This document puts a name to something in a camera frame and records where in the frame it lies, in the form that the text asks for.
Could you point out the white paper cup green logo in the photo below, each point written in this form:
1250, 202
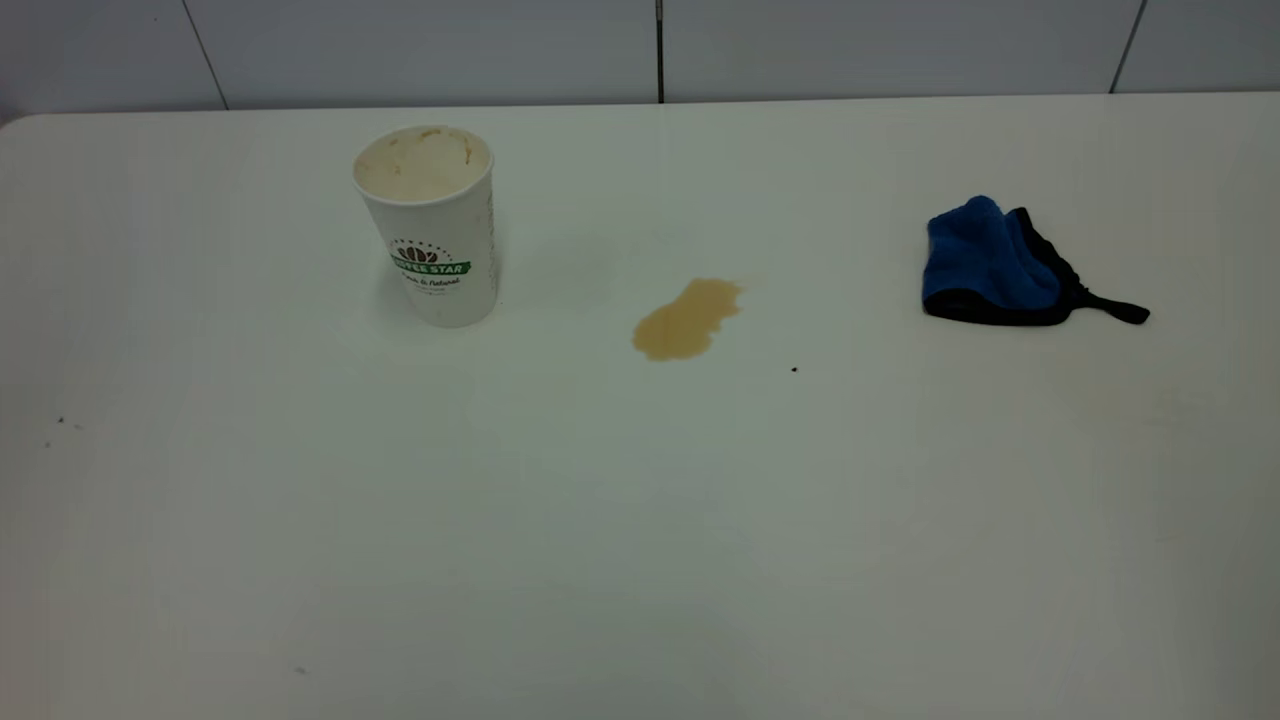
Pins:
432, 235

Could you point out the blue and black cloth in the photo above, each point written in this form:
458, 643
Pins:
985, 265

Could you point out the brown coffee spill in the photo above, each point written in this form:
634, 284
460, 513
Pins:
687, 318

